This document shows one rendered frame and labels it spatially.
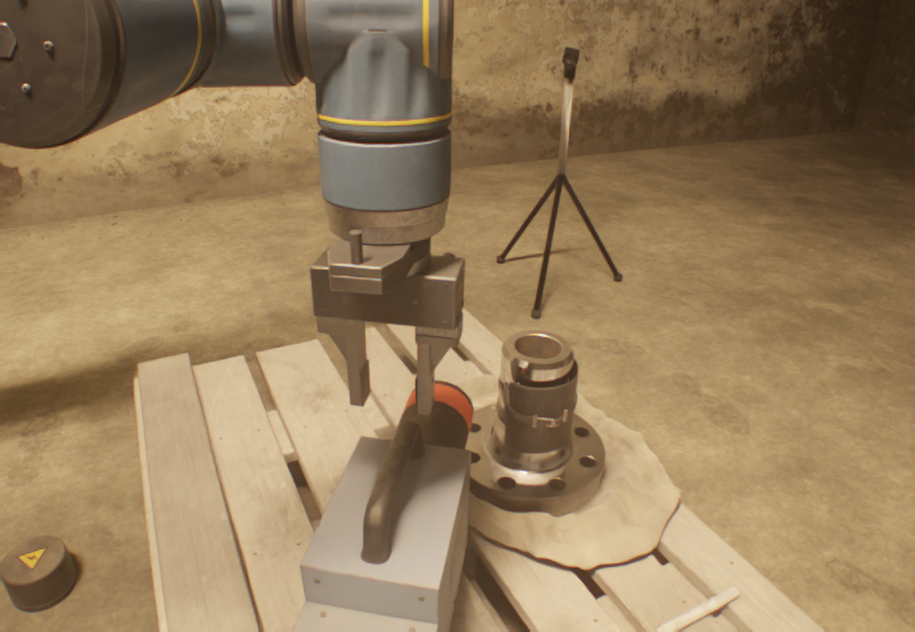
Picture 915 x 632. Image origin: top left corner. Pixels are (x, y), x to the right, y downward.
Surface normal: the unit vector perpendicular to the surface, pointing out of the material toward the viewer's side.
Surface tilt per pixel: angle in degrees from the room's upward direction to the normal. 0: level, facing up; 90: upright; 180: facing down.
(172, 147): 90
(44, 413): 0
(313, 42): 107
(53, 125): 97
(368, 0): 77
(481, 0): 90
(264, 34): 103
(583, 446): 0
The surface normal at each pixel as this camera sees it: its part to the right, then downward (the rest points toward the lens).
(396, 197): 0.27, 0.42
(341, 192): -0.57, 0.34
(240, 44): 0.03, 0.73
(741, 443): 0.02, -0.90
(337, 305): -0.17, 0.43
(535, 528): -0.51, -0.32
